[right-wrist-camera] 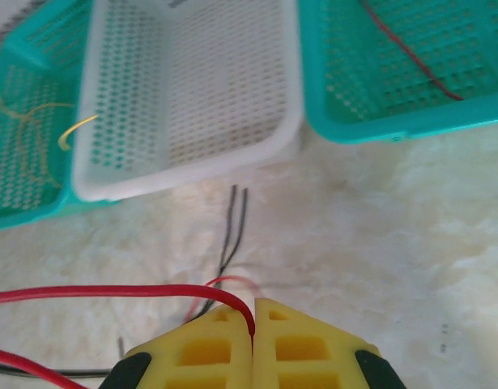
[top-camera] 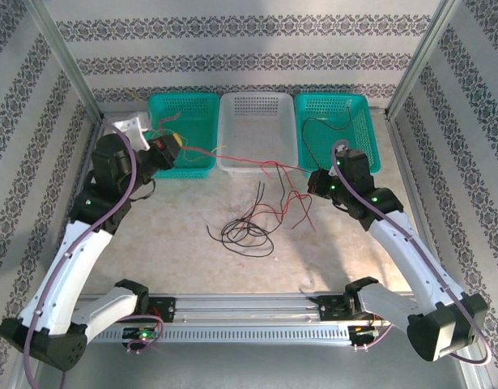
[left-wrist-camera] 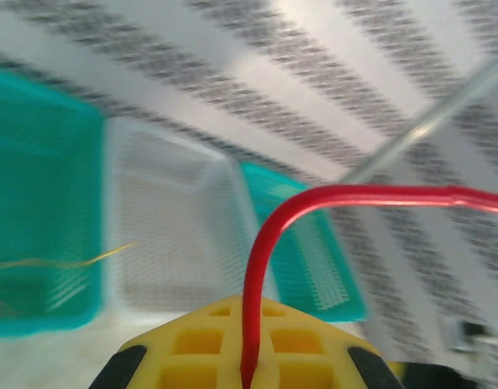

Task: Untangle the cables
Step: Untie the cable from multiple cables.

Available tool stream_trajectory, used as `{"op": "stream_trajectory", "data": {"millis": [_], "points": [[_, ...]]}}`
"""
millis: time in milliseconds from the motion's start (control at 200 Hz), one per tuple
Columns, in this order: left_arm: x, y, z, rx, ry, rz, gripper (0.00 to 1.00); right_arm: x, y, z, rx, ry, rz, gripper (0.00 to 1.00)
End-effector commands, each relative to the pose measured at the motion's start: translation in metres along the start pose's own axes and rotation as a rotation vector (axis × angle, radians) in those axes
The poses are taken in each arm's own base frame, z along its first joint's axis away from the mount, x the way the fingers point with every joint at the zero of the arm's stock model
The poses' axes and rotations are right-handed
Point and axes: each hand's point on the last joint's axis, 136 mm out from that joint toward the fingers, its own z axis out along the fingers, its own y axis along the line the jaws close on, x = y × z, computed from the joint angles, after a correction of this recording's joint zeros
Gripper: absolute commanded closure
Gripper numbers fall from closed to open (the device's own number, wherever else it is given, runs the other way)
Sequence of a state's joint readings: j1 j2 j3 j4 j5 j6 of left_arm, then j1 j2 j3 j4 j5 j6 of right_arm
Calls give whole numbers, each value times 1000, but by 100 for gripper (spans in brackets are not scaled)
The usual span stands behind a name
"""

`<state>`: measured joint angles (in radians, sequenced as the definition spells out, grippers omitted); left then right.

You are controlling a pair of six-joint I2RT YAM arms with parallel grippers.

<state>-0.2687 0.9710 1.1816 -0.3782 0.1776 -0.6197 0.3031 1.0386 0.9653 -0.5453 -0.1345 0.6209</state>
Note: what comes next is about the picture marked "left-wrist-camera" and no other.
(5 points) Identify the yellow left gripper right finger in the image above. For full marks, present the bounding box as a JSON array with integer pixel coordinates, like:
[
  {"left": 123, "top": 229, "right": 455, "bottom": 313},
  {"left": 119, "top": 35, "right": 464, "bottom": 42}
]
[{"left": 252, "top": 297, "right": 406, "bottom": 389}]

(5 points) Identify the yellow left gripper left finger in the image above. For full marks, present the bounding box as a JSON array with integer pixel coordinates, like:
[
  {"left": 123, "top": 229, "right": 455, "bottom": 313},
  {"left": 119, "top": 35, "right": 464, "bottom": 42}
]
[{"left": 90, "top": 297, "right": 246, "bottom": 389}]

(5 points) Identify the white plastic perforated basket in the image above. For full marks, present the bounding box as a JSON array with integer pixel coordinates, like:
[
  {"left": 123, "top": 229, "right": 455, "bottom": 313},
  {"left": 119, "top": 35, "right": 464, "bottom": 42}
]
[{"left": 104, "top": 121, "right": 282, "bottom": 321}]

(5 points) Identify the thin yellow wire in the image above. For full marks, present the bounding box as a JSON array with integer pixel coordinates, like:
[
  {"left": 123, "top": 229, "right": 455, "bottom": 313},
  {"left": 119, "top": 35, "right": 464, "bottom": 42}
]
[{"left": 0, "top": 242, "right": 137, "bottom": 271}]

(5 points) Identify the teal plastic perforated basket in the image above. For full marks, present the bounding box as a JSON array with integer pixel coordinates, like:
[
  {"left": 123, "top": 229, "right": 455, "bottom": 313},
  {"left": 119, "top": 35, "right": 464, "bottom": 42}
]
[
  {"left": 0, "top": 66, "right": 106, "bottom": 340},
  {"left": 240, "top": 161, "right": 369, "bottom": 323}
]

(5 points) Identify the thin red wire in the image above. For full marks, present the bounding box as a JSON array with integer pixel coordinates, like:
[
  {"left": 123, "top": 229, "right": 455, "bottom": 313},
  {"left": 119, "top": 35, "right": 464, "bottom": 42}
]
[{"left": 239, "top": 184, "right": 498, "bottom": 386}]

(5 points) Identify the aluminium upright frame post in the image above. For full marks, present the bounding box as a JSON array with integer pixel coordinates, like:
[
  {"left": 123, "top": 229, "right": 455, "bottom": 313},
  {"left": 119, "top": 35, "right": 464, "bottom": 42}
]
[{"left": 345, "top": 52, "right": 498, "bottom": 186}]

